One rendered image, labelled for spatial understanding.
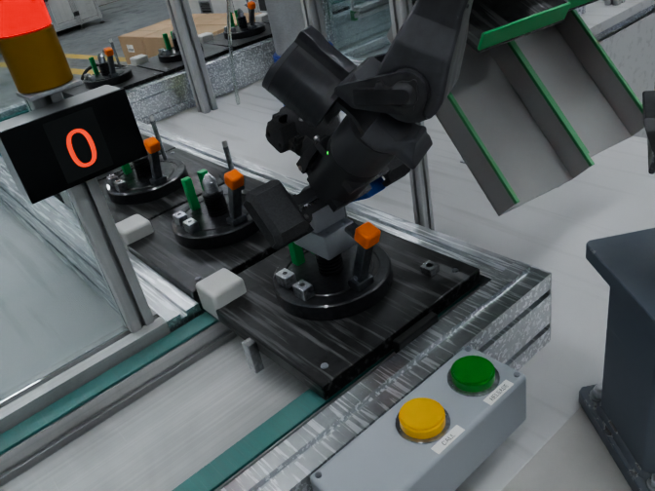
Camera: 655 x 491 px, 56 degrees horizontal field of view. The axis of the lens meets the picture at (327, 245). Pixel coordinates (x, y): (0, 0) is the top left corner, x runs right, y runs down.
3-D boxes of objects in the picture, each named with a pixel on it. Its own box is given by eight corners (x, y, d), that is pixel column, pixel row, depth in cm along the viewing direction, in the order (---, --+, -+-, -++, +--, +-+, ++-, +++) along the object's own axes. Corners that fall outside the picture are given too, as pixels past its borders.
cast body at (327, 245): (358, 243, 69) (348, 187, 65) (328, 261, 67) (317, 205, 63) (311, 222, 75) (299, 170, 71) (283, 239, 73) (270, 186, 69)
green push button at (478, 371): (504, 382, 58) (503, 366, 57) (477, 406, 56) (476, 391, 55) (470, 363, 60) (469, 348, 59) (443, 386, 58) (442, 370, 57)
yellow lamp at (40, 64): (81, 79, 57) (60, 24, 54) (27, 96, 54) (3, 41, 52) (62, 73, 60) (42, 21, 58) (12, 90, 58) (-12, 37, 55)
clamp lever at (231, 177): (246, 216, 86) (245, 175, 80) (234, 222, 85) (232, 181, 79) (230, 202, 87) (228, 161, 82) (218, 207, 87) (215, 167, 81)
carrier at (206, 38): (295, 31, 203) (288, -9, 197) (236, 53, 192) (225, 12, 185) (254, 27, 220) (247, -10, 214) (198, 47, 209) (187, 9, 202)
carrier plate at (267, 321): (481, 283, 71) (480, 267, 70) (326, 401, 60) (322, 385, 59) (344, 225, 88) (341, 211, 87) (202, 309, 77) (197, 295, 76)
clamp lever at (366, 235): (372, 278, 68) (382, 230, 62) (360, 286, 67) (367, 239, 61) (350, 258, 69) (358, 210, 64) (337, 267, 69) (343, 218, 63)
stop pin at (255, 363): (264, 368, 69) (256, 341, 67) (256, 374, 68) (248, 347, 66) (257, 362, 70) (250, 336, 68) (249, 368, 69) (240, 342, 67)
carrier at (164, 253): (337, 222, 89) (322, 142, 83) (196, 305, 78) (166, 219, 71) (246, 184, 106) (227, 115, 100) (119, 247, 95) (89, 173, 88)
